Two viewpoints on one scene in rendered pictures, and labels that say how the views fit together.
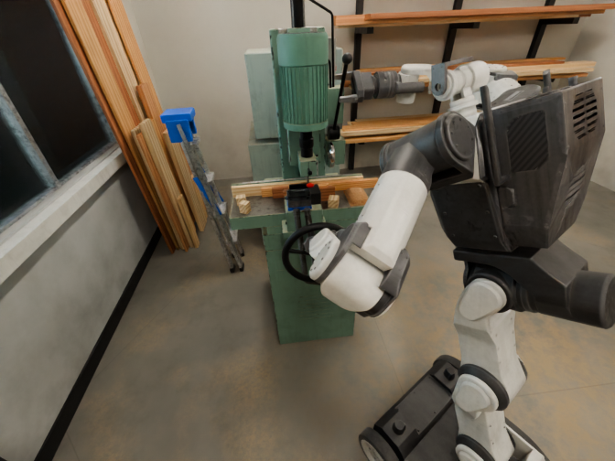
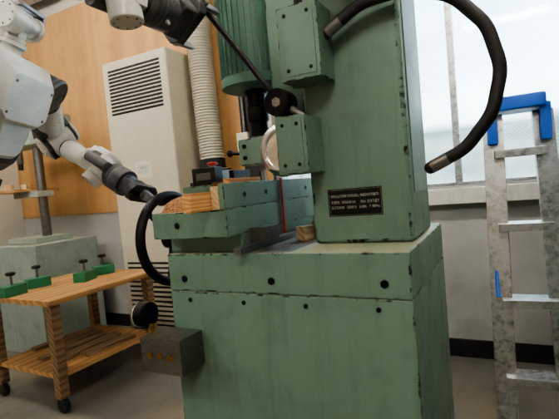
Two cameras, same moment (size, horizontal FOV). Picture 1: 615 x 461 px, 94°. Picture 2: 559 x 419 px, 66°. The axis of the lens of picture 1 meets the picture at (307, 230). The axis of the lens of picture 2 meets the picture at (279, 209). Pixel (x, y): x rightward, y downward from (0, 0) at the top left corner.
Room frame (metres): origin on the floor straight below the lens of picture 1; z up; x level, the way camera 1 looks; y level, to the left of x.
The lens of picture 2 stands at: (1.83, -0.96, 0.94)
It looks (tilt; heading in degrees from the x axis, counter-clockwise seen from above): 3 degrees down; 123
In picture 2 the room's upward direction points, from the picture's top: 5 degrees counter-clockwise
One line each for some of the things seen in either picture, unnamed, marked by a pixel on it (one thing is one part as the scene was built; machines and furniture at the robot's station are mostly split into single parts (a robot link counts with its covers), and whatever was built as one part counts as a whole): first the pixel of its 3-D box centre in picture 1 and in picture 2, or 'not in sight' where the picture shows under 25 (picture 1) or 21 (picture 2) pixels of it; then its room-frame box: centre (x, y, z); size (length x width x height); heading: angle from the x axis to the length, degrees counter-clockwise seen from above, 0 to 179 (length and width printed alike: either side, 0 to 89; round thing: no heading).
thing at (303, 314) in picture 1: (308, 263); (325, 405); (1.30, 0.00, 0.35); 0.58 x 0.45 x 0.71; 5
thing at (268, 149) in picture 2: (330, 155); (284, 149); (1.32, -0.13, 1.02); 0.12 x 0.03 x 0.12; 5
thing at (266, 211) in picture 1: (301, 210); (242, 213); (1.07, 0.02, 0.87); 0.61 x 0.30 x 0.06; 95
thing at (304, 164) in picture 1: (307, 164); (268, 153); (1.20, -0.01, 1.03); 0.14 x 0.07 x 0.09; 5
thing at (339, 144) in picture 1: (335, 150); (299, 145); (1.38, -0.15, 1.02); 0.09 x 0.07 x 0.12; 95
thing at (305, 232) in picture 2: not in sight; (306, 232); (1.31, -0.03, 0.82); 0.04 x 0.03 x 0.03; 69
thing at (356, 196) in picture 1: (357, 193); (190, 202); (1.11, -0.22, 0.92); 0.14 x 0.09 x 0.04; 5
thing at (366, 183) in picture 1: (320, 187); (254, 195); (1.18, -0.07, 0.92); 0.54 x 0.02 x 0.04; 95
